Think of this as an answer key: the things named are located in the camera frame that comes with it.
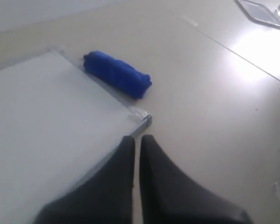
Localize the blue microfiber cloth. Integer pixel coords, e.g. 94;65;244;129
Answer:
83;51;152;99

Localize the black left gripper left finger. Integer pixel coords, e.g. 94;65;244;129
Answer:
35;136;135;224

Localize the aluminium framed whiteboard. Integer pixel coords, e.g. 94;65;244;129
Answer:
0;49;152;224

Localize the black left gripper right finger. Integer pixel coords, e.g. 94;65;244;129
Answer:
139;135;252;224

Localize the grey metal plate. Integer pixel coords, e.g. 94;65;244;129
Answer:
235;0;280;29

